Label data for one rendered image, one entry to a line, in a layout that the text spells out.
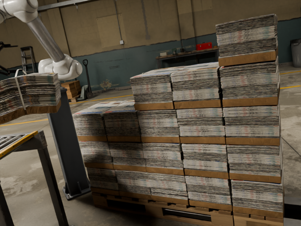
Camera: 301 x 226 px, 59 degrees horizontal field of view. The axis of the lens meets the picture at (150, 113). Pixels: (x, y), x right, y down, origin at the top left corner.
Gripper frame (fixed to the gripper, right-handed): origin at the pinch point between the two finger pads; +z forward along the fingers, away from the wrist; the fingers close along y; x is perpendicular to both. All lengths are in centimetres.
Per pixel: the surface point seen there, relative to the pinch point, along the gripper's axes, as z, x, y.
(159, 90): 81, 19, 28
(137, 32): 221, -657, -41
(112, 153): 49, -9, 76
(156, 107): 79, 18, 38
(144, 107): 73, 12, 39
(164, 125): 83, 20, 51
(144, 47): 237, -650, 6
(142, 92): 72, 11, 29
